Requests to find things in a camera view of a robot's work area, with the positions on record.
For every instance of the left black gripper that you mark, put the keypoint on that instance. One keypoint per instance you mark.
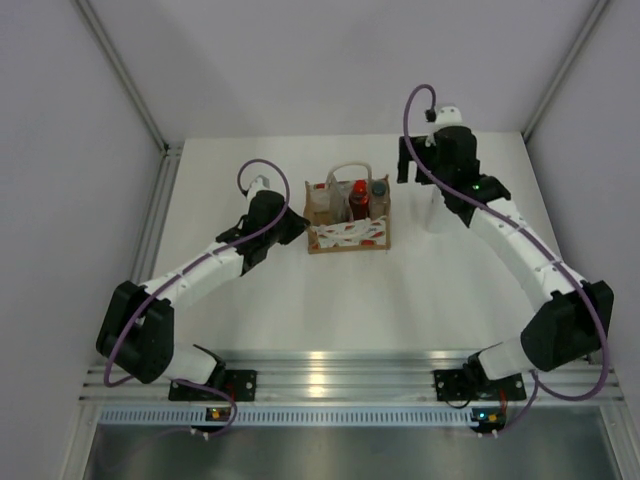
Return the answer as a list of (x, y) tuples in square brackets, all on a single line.
[(297, 225)]

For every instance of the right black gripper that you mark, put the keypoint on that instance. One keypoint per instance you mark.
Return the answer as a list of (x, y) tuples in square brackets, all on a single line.
[(404, 158)]

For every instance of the burlap watermelon canvas bag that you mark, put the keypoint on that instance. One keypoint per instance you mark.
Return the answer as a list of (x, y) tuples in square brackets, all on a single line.
[(362, 235)]

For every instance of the white bottle grey cap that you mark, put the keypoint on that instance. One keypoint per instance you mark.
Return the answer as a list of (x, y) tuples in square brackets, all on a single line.
[(439, 219)]

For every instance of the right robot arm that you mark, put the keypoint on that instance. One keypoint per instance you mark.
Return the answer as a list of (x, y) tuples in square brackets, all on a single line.
[(571, 315)]

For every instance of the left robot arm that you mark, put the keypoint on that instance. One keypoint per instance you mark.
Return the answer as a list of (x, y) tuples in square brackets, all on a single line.
[(137, 336)]

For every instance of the beige bottle grey cap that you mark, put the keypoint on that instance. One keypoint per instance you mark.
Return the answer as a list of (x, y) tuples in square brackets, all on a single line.
[(379, 199)]

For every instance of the red bottle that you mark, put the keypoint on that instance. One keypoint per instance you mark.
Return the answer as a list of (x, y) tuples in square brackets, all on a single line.
[(359, 200)]

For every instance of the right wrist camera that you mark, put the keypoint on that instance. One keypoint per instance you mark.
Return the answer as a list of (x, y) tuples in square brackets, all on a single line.
[(444, 116)]

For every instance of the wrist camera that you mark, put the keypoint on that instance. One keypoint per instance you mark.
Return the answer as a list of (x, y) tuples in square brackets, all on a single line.
[(444, 116), (259, 183)]

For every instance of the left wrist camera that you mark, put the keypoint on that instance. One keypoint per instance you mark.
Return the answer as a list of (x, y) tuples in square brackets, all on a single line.
[(259, 183)]

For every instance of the aluminium mounting rail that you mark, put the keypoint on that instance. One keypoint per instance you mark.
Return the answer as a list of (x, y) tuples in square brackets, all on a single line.
[(348, 377)]

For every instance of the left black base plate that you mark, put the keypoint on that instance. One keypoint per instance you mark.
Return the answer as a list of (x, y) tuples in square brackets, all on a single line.
[(240, 385)]

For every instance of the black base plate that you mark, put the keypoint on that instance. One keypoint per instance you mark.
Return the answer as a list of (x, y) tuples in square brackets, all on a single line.
[(455, 385), (240, 385)]

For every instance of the white slotted cable duct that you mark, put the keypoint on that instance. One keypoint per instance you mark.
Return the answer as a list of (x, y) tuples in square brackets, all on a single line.
[(203, 416)]

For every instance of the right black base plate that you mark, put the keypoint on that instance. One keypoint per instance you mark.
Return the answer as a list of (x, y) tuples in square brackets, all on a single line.
[(455, 385)]

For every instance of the right aluminium frame post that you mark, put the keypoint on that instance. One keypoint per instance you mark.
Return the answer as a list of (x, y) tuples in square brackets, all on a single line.
[(587, 28)]

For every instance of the aluminium frame post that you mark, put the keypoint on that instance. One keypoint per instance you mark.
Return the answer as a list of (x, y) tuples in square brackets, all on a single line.
[(587, 28), (105, 44)]

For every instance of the left aluminium frame post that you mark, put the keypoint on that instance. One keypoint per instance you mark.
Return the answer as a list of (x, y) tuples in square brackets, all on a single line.
[(105, 44)]

